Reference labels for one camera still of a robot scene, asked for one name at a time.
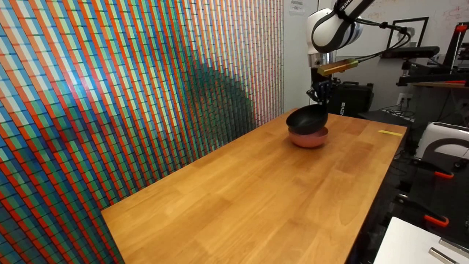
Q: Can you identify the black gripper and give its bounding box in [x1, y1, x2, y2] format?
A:
[306, 68, 335, 103]

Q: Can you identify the black bowl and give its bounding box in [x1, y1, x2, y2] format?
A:
[285, 103, 328, 134]

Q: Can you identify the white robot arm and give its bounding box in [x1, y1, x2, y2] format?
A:
[304, 0, 373, 103]

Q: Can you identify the peach bowl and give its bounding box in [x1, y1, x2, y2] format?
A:
[288, 127, 328, 147]

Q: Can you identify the black case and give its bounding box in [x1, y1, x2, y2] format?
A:
[328, 81, 373, 117]

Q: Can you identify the yellow tape strip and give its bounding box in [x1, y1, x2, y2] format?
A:
[378, 130, 403, 137]

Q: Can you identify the white paper sheet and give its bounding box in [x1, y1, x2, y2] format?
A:
[373, 216, 469, 264]

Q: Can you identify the orange-handled clamp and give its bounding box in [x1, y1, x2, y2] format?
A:
[411, 159, 467, 180]
[394, 193, 450, 228]

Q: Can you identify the orange-handled clamp front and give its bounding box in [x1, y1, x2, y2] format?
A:
[394, 193, 450, 228]

